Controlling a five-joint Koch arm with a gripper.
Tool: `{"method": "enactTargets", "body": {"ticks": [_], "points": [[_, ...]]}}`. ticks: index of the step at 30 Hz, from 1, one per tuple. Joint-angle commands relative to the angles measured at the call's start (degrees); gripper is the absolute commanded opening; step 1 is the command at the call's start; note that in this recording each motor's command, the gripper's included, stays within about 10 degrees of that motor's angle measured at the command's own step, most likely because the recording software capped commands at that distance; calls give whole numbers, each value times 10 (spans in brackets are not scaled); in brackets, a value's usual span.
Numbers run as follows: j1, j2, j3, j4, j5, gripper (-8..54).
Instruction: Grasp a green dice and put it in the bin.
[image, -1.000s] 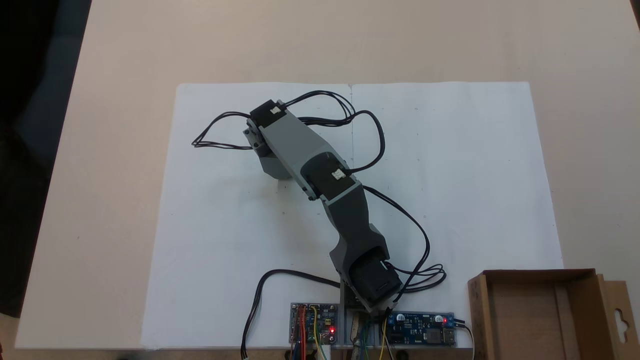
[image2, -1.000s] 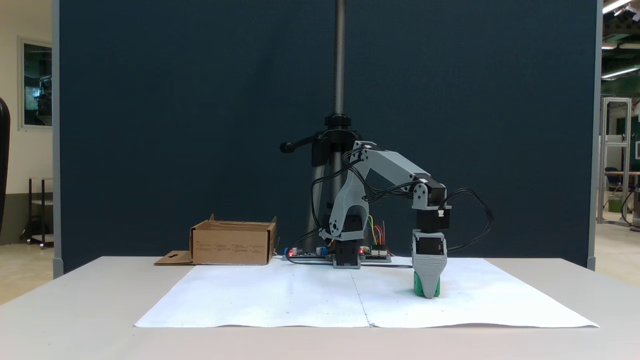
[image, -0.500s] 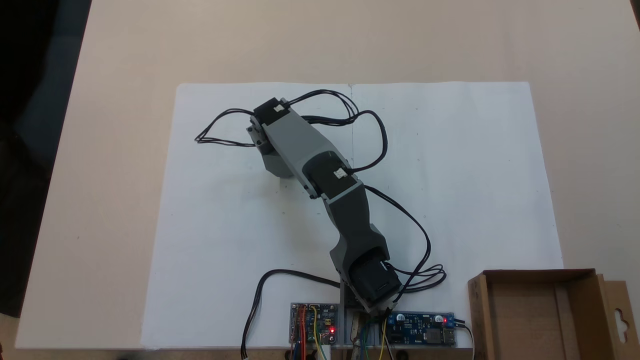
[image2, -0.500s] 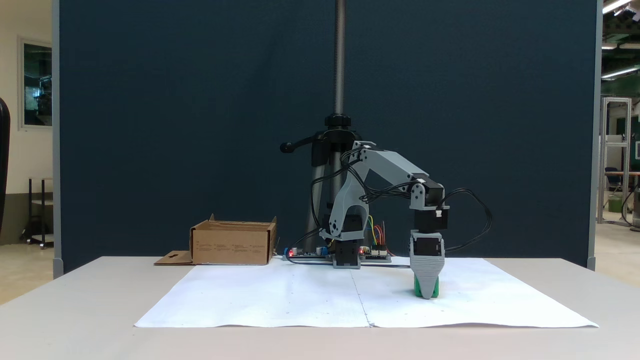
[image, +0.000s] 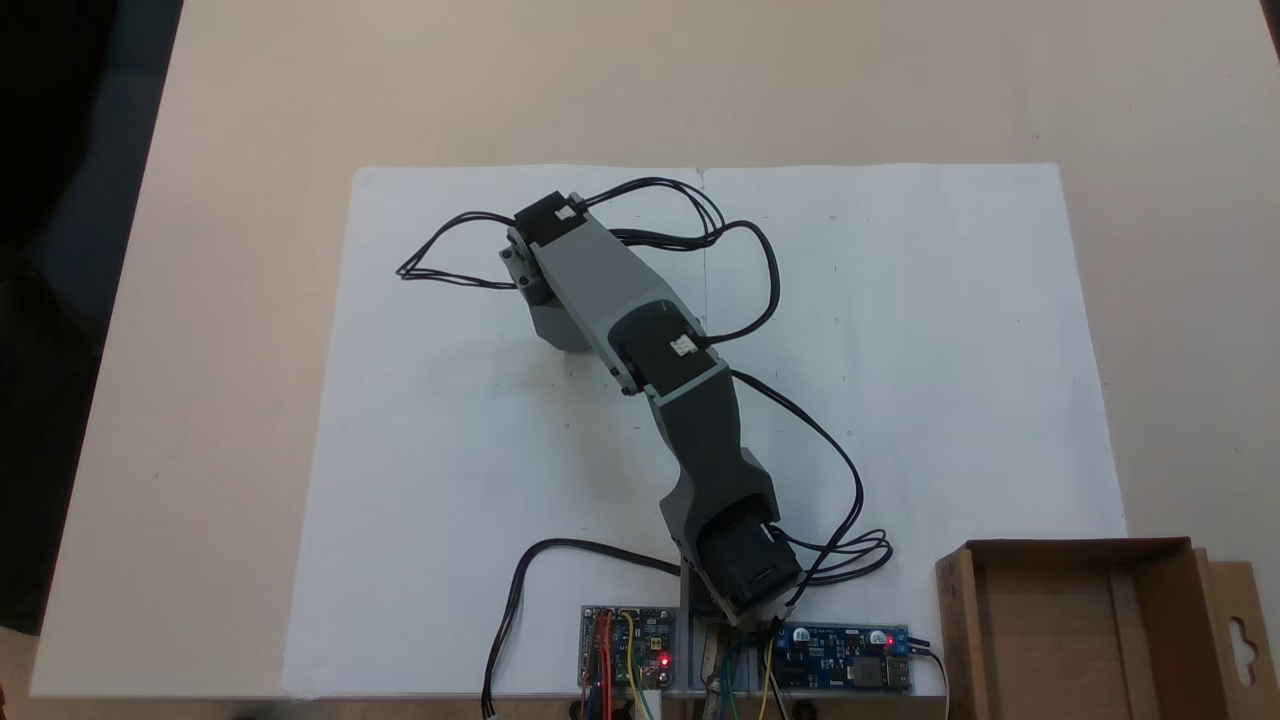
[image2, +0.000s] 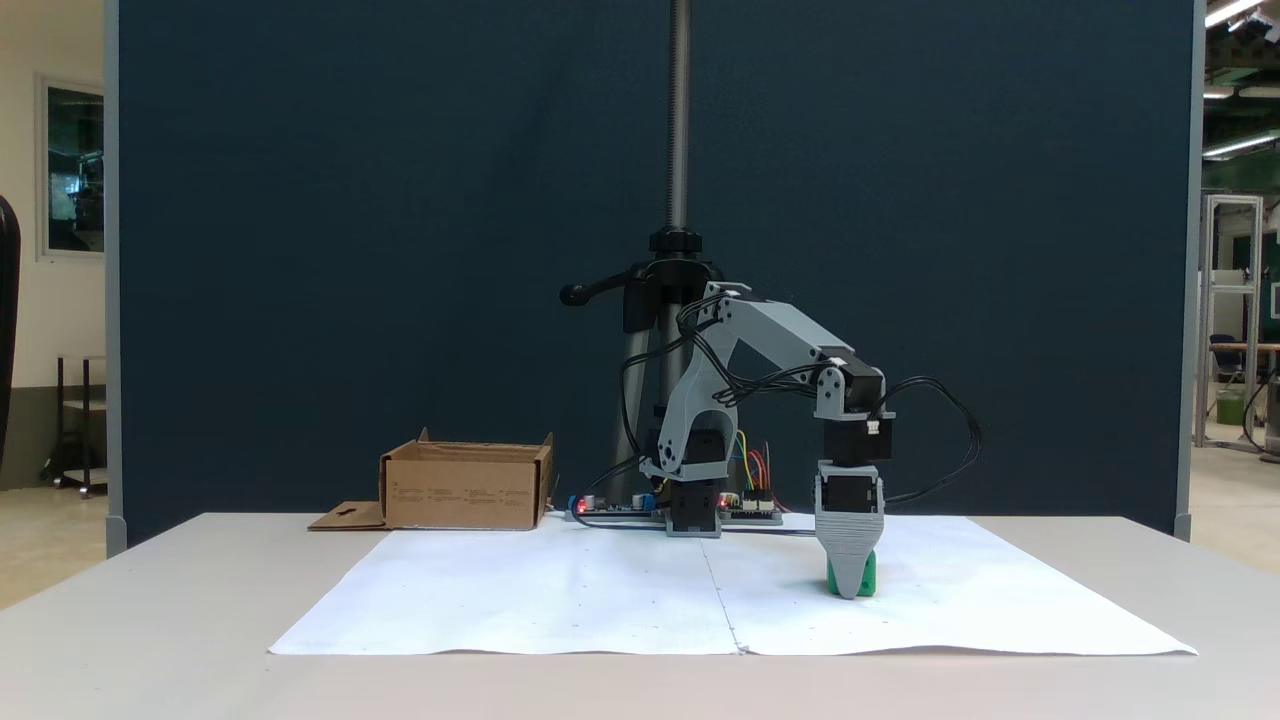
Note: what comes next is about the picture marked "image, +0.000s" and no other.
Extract white paper sheet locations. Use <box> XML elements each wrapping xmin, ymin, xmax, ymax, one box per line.
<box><xmin>280</xmin><ymin>163</ymin><xmax>1130</xmax><ymax>701</ymax></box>

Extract black cable on table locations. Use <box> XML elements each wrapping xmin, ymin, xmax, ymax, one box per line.
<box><xmin>481</xmin><ymin>538</ymin><xmax>684</xmax><ymax>718</ymax></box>

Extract black gripper servo wires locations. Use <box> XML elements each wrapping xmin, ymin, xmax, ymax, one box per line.
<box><xmin>396</xmin><ymin>209</ymin><xmax>523</xmax><ymax>292</ymax></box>

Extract small servo driver board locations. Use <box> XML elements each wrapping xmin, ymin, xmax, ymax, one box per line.
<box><xmin>579</xmin><ymin>604</ymin><xmax>678</xmax><ymax>693</ymax></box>

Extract black upper arm servo wires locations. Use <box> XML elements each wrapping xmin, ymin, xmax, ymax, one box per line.
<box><xmin>728</xmin><ymin>368</ymin><xmax>894</xmax><ymax>613</ymax></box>

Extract brown cardboard box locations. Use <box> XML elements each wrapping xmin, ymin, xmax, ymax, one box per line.
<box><xmin>935</xmin><ymin>537</ymin><xmax>1267</xmax><ymax>720</ymax></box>

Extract coloured jumper wires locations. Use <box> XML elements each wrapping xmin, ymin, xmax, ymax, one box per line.
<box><xmin>583</xmin><ymin>610</ymin><xmax>641</xmax><ymax>720</ymax></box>

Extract blue power converter board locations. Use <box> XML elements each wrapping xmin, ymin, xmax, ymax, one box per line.
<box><xmin>772</xmin><ymin>623</ymin><xmax>915</xmax><ymax>694</ymax></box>

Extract black forearm servo wires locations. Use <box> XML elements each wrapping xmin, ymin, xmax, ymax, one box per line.
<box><xmin>584</xmin><ymin>177</ymin><xmax>782</xmax><ymax>347</ymax></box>

